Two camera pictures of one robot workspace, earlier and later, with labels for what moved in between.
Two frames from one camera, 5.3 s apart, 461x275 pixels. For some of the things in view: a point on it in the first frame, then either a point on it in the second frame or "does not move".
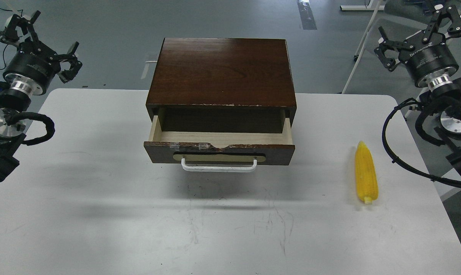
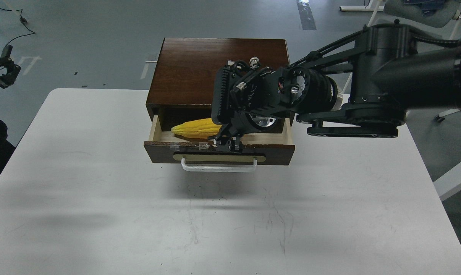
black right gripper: x=431 y=53 to x=249 y=98
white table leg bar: x=362 y=7 does not move
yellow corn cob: x=366 y=173 to x=203 y=128
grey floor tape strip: x=306 y=15 does not move
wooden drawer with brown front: x=266 y=148 does not move
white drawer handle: x=219 y=169 does not move
